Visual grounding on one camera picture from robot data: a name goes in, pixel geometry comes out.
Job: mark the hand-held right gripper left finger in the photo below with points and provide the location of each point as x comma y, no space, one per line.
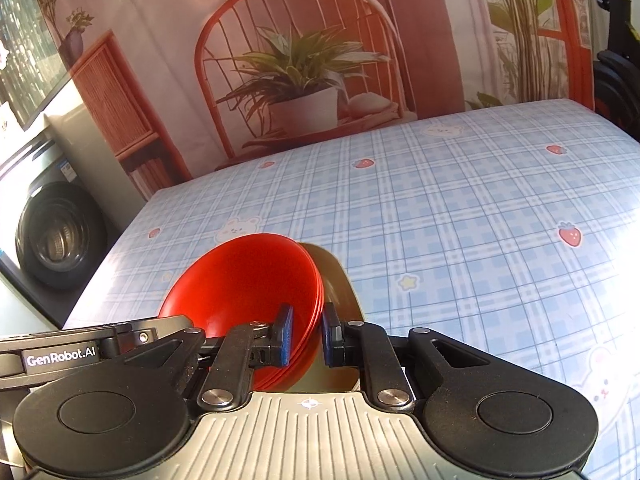
285,332

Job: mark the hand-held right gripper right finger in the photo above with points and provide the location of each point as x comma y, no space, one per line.
328,335

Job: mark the red bowl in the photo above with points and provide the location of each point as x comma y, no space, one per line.
235,285
314,310
310,355

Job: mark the grey washing machine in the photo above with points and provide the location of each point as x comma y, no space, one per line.
60,240

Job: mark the blue plaid tablecloth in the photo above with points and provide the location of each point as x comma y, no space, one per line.
450,210

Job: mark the printed backdrop cloth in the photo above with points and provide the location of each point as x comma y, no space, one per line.
425,35

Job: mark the black exercise bike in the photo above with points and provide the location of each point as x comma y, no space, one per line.
620,90

